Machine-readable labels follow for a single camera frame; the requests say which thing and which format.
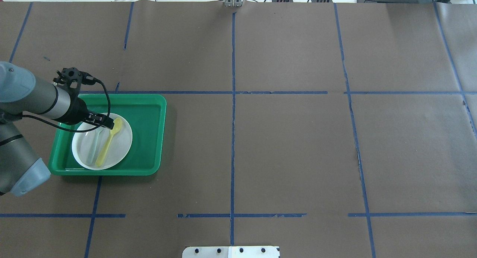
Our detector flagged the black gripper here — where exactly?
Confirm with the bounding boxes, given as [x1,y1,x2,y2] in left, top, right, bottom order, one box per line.
[66,97,114,130]

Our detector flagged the yellow plastic spoon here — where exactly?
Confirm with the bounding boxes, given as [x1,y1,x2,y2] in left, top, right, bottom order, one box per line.
[95,117,123,167]

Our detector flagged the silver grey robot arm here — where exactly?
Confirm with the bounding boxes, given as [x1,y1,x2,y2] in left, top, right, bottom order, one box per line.
[0,61,114,197]

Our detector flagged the white round plate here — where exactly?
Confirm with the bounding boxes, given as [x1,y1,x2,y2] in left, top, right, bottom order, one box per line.
[71,113,133,171]

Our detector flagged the green plastic tray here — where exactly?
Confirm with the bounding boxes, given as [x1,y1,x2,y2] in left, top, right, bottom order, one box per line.
[48,93,167,176]

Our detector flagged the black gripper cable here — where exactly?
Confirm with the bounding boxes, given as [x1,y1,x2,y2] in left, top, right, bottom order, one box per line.
[20,77,111,133]

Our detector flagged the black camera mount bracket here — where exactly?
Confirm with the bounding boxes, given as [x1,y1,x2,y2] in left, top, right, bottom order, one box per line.
[53,67,97,95]

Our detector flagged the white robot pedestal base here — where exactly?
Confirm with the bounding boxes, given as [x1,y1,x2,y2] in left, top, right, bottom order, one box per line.
[182,246,281,258]

